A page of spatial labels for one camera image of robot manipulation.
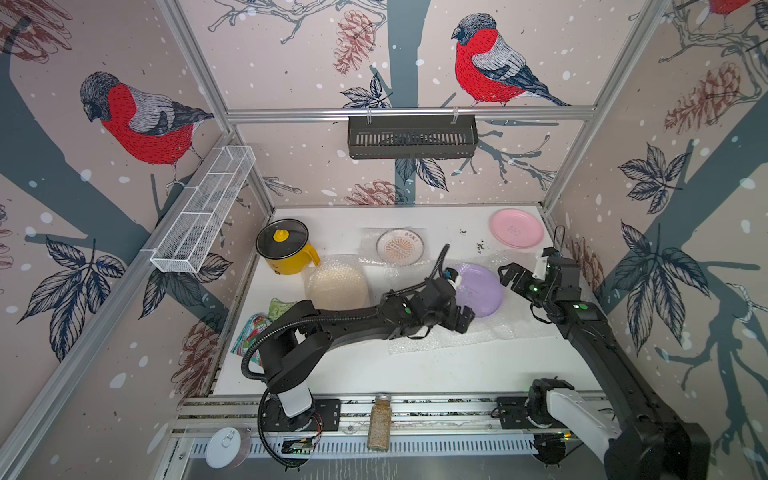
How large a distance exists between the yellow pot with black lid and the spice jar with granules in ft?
1.59

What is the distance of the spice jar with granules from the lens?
2.20 ft

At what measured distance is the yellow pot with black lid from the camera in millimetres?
951
